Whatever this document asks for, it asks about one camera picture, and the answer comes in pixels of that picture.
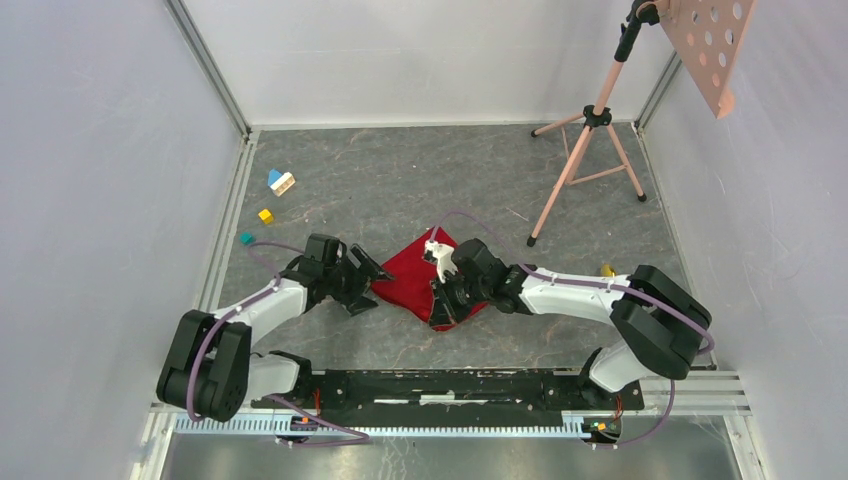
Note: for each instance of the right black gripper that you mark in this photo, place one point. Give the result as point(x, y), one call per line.
point(442, 311)

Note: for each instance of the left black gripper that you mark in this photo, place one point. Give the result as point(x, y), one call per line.
point(361, 280)

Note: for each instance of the red cloth napkin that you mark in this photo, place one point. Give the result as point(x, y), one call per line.
point(411, 289)

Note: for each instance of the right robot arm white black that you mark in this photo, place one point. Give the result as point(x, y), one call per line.
point(662, 328)

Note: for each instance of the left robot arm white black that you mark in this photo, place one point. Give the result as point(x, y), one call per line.
point(209, 370)

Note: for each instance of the yellow toy cube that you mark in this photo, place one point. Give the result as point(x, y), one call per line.
point(266, 216)

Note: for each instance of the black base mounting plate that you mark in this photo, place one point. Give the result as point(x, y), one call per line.
point(457, 398)

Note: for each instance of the teal toy cube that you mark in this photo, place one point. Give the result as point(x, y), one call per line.
point(247, 239)

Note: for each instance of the blue white toy block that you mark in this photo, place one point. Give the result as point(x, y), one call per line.
point(280, 182)

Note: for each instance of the iridescent spoon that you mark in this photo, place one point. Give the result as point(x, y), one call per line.
point(607, 270)

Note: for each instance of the pink tripod stand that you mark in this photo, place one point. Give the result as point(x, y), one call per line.
point(598, 116)

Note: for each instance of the pink perforated board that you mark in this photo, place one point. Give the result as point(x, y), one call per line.
point(708, 35)

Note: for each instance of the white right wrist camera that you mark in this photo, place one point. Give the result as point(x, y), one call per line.
point(440, 255)

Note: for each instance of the white slotted cable duct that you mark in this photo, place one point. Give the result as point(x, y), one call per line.
point(284, 424)

